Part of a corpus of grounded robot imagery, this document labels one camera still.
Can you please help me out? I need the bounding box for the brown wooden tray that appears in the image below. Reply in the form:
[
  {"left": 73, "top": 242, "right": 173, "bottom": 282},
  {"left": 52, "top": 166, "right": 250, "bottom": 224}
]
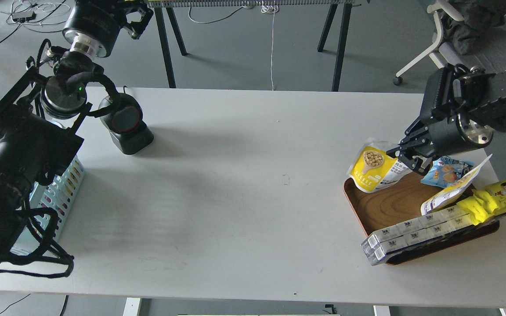
[{"left": 343, "top": 172, "right": 500, "bottom": 266}]

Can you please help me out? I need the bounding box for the blue snack bag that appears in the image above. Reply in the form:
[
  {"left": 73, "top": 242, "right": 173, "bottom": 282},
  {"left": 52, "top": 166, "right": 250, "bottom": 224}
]
[{"left": 420, "top": 156, "right": 475, "bottom": 188}]

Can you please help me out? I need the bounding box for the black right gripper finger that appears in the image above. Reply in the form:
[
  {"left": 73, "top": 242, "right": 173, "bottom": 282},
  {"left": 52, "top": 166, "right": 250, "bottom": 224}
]
[
  {"left": 405, "top": 155, "right": 433, "bottom": 176},
  {"left": 386, "top": 143, "right": 423, "bottom": 159}
]

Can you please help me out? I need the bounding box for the light blue plastic basket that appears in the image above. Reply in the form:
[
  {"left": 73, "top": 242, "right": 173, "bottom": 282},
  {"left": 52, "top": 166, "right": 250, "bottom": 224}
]
[{"left": 11, "top": 157, "right": 86, "bottom": 255}]

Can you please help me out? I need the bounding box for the yellow white nut snack pouch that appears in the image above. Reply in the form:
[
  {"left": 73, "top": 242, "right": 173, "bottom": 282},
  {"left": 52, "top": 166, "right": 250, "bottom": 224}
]
[{"left": 347, "top": 137, "right": 412, "bottom": 193}]

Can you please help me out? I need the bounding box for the black barcode scanner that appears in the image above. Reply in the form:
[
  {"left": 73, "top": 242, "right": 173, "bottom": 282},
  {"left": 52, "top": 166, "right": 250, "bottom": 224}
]
[{"left": 100, "top": 93, "right": 154, "bottom": 155}]

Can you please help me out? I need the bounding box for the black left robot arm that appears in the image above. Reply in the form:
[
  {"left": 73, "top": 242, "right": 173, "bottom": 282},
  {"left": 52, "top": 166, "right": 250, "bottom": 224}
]
[{"left": 0, "top": 0, "right": 153, "bottom": 278}]

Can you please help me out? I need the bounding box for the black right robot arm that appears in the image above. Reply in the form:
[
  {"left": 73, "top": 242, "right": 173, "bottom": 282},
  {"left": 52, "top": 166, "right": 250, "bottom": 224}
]
[{"left": 387, "top": 64, "right": 506, "bottom": 175}]

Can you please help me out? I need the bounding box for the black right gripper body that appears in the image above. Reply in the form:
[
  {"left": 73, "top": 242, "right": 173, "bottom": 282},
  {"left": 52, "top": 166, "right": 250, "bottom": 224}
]
[{"left": 405, "top": 65, "right": 494, "bottom": 159}]

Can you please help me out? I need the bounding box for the yellow cartoon snack bag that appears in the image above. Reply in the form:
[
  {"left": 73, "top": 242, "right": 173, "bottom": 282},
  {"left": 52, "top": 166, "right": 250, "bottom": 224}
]
[{"left": 456, "top": 180, "right": 506, "bottom": 225}]

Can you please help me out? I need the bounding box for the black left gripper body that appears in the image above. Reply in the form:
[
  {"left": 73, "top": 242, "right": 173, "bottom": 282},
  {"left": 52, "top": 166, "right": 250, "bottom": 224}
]
[{"left": 62, "top": 0, "right": 153, "bottom": 58}]

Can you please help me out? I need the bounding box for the white hanging cable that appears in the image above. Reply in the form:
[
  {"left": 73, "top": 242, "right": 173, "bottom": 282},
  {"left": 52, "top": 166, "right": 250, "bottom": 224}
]
[{"left": 260, "top": 4, "right": 281, "bottom": 91}]

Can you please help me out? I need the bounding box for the clear boxed snack pack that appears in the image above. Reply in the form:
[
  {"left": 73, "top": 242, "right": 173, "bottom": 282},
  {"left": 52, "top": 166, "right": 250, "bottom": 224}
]
[{"left": 360, "top": 206, "right": 473, "bottom": 266}]

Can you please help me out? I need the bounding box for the black power adapter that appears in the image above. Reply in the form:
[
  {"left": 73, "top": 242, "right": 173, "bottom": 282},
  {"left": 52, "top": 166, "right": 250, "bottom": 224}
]
[{"left": 11, "top": 11, "right": 36, "bottom": 23}]

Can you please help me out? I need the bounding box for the black leg background table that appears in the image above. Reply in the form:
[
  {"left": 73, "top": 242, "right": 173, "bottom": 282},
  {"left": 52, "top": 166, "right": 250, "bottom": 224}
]
[{"left": 139, "top": 0, "right": 354, "bottom": 92}]

